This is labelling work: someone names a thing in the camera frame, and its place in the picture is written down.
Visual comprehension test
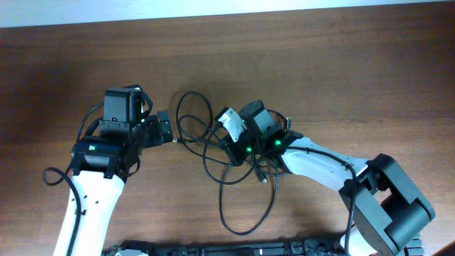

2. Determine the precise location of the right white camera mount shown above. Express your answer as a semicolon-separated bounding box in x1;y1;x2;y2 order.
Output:
219;108;247;142

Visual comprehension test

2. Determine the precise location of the long thin black cable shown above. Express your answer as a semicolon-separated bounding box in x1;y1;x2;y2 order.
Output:
173;91;280;236

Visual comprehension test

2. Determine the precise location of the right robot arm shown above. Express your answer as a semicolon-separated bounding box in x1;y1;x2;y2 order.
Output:
215;100;435;255

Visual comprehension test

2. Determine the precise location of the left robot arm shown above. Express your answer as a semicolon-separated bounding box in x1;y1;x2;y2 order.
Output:
53;85;173;255

